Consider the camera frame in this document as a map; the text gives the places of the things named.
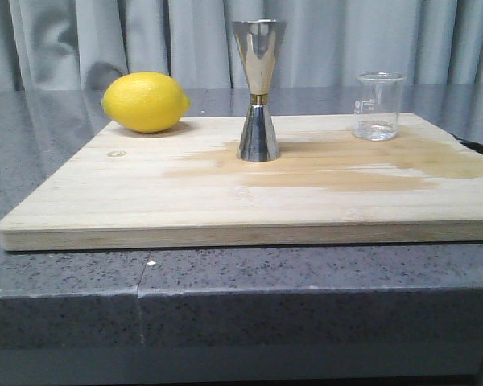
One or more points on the yellow lemon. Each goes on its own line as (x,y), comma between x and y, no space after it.
(146,102)

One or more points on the small clear glass beaker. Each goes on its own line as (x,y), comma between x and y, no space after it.
(377,105)

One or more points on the light wooden cutting board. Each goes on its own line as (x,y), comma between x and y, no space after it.
(186,187)

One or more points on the steel double-cone jigger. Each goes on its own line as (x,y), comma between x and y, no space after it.
(258,44)

